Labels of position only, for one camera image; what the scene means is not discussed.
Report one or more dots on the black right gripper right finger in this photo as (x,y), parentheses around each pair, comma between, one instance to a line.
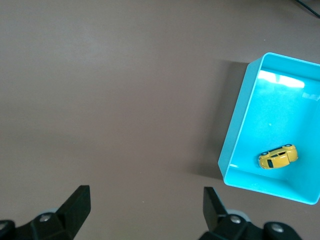
(215,215)

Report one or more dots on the yellow beetle toy car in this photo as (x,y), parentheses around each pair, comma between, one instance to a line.
(277,160)

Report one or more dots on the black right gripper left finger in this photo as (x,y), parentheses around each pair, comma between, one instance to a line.
(72,215)

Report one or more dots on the teal plastic bin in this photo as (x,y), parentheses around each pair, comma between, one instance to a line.
(275,112)

